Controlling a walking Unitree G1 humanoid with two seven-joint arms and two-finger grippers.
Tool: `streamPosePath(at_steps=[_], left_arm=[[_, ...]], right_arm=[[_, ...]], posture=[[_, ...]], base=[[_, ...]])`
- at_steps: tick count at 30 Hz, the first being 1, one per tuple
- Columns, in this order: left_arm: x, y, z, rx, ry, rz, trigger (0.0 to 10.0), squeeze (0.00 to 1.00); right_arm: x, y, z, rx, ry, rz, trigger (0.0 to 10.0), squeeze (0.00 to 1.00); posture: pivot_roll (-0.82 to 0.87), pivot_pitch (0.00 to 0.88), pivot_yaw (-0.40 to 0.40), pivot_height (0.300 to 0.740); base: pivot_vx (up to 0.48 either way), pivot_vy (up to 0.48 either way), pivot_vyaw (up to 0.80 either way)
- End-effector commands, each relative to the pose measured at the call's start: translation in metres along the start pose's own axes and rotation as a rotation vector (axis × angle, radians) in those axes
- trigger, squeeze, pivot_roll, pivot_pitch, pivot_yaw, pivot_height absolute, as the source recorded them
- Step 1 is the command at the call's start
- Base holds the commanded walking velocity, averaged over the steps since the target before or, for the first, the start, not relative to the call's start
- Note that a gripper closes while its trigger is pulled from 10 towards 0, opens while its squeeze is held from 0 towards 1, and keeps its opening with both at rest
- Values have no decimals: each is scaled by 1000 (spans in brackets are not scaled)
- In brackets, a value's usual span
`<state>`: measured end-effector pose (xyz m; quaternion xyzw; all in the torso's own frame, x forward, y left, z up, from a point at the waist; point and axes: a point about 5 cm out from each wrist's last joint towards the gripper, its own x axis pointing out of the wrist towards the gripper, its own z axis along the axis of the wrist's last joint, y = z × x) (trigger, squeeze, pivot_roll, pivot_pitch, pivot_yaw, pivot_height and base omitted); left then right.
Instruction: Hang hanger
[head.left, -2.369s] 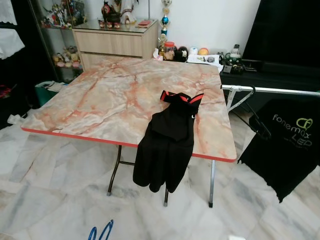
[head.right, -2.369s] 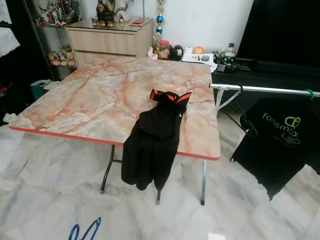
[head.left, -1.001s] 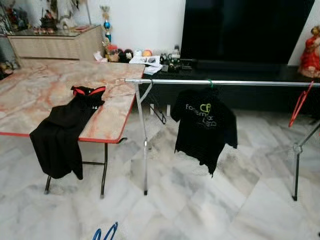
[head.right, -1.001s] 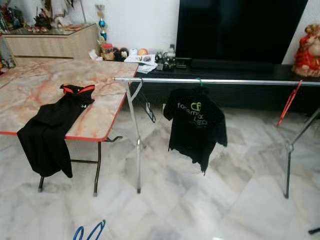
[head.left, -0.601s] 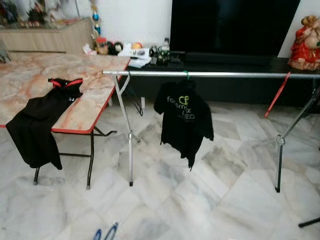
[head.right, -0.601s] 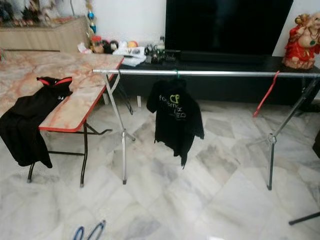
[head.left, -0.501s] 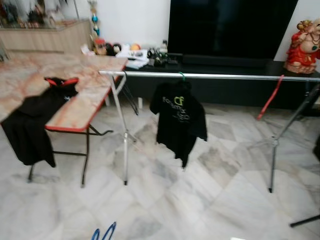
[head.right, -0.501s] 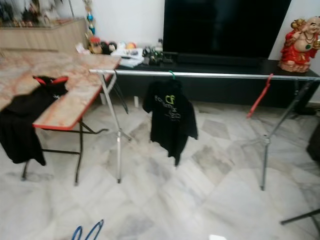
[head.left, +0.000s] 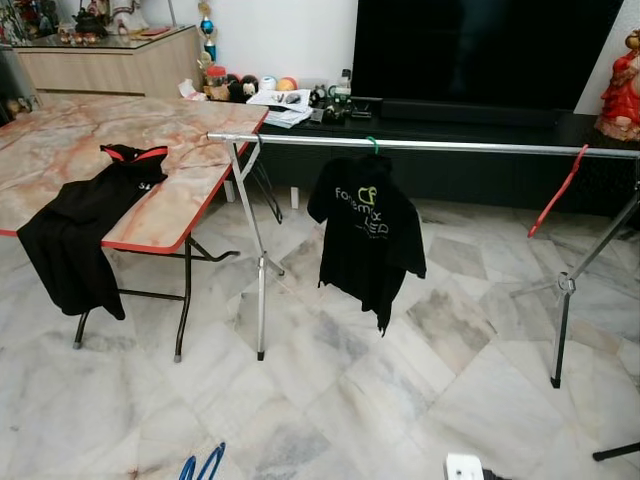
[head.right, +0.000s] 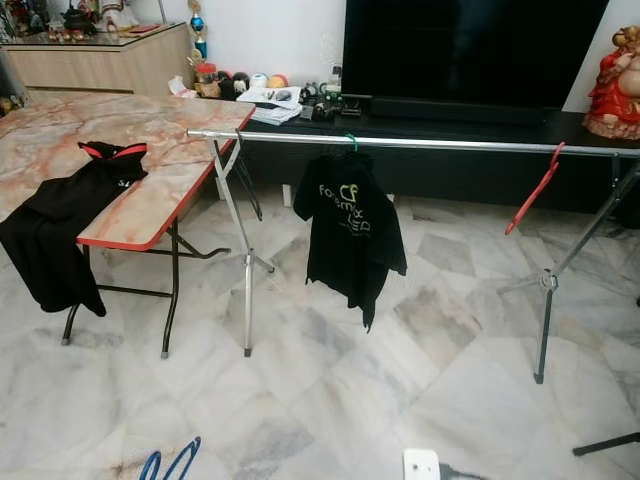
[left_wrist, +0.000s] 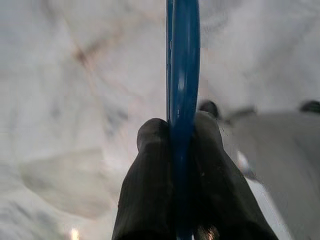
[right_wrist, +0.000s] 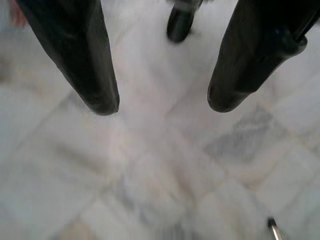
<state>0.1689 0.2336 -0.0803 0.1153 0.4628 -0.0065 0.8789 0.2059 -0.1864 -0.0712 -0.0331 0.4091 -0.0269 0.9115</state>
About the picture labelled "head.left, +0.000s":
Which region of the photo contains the blue clothes hanger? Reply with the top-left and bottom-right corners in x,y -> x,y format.
179,442 -> 227,480

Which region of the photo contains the red clothes hanger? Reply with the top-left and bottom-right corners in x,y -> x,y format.
527,143 -> 591,239

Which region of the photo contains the black clothes hanger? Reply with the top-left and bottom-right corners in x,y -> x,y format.
250,138 -> 286,226

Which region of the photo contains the red laughing buddha figurine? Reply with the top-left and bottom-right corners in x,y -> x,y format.
597,30 -> 640,141

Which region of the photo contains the black television console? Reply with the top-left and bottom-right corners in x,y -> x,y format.
255,108 -> 640,216

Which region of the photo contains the silver clothes rack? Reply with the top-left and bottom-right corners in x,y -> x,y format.
206,130 -> 640,390

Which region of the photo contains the black stand leg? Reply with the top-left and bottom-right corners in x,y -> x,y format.
592,442 -> 640,462

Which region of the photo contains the black soundbar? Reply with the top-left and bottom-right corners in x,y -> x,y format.
378,98 -> 561,126

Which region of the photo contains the black television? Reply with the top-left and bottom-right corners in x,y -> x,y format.
350,0 -> 626,113

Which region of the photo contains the black shirt green print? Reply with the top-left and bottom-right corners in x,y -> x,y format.
306,152 -> 428,334

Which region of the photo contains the stack of white papers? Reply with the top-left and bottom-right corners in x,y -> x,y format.
245,88 -> 313,129

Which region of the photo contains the black plush ball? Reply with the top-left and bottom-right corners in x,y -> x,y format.
228,73 -> 261,102

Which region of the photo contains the marble pattern folding table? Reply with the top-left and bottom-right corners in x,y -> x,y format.
0,95 -> 271,363

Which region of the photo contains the red lid jar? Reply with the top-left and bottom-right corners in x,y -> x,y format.
203,65 -> 229,101

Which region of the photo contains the pink tissue box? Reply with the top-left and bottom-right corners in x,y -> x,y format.
178,78 -> 206,101

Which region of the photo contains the blue gold trophy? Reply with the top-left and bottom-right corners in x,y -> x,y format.
197,0 -> 218,63

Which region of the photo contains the light wooden sideboard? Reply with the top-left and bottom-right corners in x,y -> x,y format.
15,25 -> 201,101

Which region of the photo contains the white robed figurine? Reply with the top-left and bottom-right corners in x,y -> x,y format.
105,0 -> 153,36

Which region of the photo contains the black incense pot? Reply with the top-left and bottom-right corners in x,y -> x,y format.
70,5 -> 109,41

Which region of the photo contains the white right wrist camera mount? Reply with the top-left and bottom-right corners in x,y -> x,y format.
445,454 -> 485,480

